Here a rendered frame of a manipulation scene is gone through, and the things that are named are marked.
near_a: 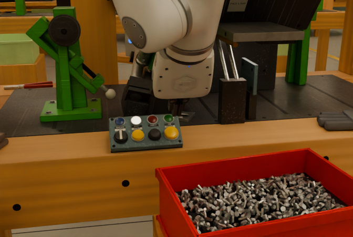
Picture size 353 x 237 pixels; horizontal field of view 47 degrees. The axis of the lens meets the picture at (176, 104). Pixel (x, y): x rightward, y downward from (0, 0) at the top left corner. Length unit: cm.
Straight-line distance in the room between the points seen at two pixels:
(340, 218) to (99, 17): 98
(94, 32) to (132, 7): 87
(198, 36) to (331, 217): 32
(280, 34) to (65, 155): 51
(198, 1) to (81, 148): 45
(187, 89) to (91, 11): 73
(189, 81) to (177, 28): 17
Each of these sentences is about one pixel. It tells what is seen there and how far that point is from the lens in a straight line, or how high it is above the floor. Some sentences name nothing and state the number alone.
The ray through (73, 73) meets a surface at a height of 101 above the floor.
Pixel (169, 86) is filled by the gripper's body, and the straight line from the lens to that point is 69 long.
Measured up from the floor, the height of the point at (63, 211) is 78.
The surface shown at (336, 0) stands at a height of 73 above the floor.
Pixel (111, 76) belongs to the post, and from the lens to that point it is 141.
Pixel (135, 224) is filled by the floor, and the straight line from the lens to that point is 224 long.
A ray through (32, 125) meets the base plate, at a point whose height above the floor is 90.
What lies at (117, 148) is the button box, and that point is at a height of 91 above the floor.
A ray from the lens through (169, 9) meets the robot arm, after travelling 53.
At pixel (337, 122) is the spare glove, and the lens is 101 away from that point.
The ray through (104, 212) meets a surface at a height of 77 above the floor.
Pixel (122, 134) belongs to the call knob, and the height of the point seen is 94.
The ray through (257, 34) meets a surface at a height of 113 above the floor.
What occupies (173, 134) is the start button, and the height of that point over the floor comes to 93.
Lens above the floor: 125
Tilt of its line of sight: 18 degrees down
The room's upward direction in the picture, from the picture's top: straight up
